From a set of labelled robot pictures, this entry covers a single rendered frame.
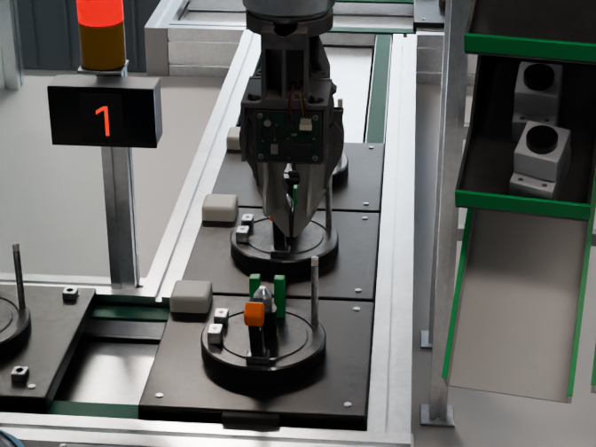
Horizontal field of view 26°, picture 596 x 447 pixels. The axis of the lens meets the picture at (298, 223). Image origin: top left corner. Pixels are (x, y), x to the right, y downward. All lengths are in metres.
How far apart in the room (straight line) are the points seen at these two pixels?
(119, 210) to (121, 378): 0.20
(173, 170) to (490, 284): 0.90
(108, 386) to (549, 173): 0.57
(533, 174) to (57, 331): 0.58
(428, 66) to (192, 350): 1.22
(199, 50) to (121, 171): 1.06
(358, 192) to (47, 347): 0.55
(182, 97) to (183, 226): 0.75
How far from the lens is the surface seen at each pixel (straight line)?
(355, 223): 1.74
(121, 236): 1.58
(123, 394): 1.49
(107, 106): 1.46
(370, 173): 1.89
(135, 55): 3.32
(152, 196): 2.08
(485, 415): 1.56
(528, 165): 1.26
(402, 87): 2.27
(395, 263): 1.68
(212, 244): 1.69
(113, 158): 1.54
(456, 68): 1.34
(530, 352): 1.38
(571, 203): 1.27
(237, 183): 1.86
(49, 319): 1.54
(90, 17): 1.43
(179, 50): 2.58
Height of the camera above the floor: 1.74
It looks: 27 degrees down
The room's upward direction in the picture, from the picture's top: straight up
